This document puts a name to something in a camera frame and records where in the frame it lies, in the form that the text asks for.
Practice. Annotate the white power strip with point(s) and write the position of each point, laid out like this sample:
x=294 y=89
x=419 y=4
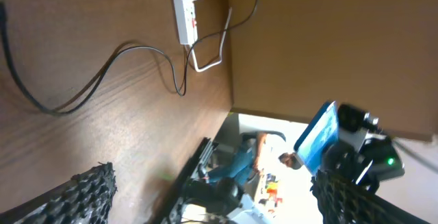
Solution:
x=186 y=21

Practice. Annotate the seated person in background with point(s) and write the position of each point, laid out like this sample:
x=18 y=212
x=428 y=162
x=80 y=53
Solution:
x=255 y=149

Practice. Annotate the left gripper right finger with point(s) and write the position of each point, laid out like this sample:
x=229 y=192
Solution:
x=341 y=201

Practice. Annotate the blue Galaxy smartphone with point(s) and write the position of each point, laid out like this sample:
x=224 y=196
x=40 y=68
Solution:
x=321 y=132

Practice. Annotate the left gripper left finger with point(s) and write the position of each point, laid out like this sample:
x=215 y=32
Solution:
x=85 y=198

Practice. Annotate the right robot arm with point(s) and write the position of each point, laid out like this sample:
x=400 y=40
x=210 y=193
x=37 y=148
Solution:
x=343 y=148

